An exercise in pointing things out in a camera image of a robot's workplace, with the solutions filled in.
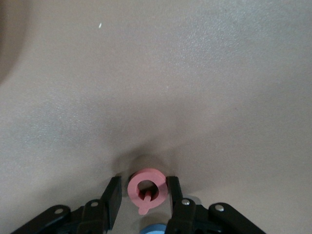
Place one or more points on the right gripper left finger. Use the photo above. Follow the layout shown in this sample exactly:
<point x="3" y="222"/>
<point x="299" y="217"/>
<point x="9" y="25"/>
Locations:
<point x="92" y="219"/>

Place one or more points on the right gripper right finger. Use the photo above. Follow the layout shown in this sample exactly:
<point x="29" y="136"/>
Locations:
<point x="190" y="219"/>

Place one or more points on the blue foam letter C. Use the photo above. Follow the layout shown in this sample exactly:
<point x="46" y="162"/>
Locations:
<point x="153" y="229"/>

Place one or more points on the pink foam letter Q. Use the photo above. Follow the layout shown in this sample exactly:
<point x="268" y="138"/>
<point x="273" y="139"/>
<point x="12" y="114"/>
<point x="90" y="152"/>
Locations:
<point x="156" y="180"/>

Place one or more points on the brown table cover cloth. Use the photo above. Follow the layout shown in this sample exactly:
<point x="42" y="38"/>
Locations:
<point x="170" y="73"/>

